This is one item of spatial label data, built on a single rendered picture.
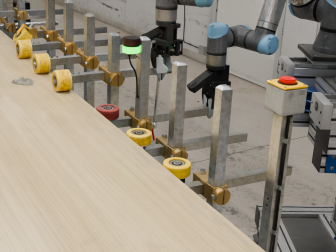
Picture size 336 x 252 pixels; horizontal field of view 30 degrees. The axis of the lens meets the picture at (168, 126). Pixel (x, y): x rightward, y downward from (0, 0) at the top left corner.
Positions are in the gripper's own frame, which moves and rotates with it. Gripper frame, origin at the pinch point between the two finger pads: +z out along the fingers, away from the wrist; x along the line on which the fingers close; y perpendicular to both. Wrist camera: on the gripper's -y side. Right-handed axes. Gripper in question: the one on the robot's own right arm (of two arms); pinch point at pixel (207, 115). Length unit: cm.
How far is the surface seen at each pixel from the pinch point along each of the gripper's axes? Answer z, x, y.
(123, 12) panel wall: 64, 488, 185
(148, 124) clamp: -3.9, -8.6, -29.7
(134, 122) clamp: -3.5, -4.1, -33.0
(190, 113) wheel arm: -2.7, -1.6, -8.6
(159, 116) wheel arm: -3.1, -1.6, -21.7
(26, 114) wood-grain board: -9, 4, -69
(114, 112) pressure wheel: -8.4, -4.1, -40.8
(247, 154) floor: 84, 119, 110
